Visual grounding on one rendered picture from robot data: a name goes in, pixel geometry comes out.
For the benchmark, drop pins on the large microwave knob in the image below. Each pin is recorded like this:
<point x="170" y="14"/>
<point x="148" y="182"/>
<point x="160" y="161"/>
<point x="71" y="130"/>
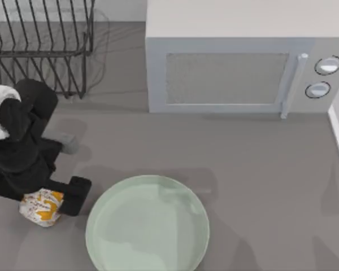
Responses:
<point x="327" y="65"/>

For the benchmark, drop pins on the small microwave knob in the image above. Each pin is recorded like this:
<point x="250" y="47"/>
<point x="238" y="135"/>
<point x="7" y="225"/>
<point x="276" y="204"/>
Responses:
<point x="317" y="90"/>

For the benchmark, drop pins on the pale green round plate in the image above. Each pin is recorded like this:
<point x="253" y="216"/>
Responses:
<point x="147" y="226"/>

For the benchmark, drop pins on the white and yellow burger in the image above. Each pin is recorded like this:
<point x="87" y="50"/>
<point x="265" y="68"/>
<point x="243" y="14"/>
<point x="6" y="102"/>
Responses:
<point x="42" y="209"/>

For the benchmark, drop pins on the pale microwave oven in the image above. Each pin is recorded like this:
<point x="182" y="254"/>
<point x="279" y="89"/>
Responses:
<point x="243" y="25"/>

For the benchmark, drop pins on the microwave oven door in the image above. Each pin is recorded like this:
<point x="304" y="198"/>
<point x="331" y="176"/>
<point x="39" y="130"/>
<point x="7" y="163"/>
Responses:
<point x="226" y="79"/>

